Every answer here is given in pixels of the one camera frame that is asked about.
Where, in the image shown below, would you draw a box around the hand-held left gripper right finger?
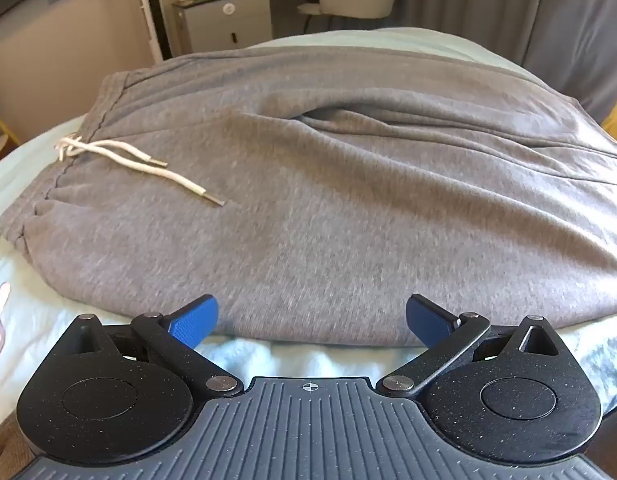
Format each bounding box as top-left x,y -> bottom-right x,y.
377,293 -> 570,403

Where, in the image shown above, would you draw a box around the grey curtain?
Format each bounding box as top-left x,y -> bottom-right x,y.
403,0 -> 617,131

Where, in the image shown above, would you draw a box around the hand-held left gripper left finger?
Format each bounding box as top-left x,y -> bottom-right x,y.
63,295 -> 245,402

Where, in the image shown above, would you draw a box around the printed light blue bed sheet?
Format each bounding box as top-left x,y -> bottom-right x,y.
0,26 -> 617,413

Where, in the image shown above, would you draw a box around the brown knitted cloth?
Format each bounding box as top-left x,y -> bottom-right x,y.
0,407 -> 42,480

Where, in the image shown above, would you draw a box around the white leaning panel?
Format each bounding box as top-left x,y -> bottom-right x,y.
128,0 -> 178,67

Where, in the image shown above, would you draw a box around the grey pants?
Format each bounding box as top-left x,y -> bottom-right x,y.
0,45 -> 617,350

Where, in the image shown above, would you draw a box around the yellow framed stool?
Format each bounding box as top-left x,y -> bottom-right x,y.
0,109 -> 22,163

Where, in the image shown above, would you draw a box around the grey bedside cabinet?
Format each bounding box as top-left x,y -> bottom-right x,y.
172,0 -> 273,59

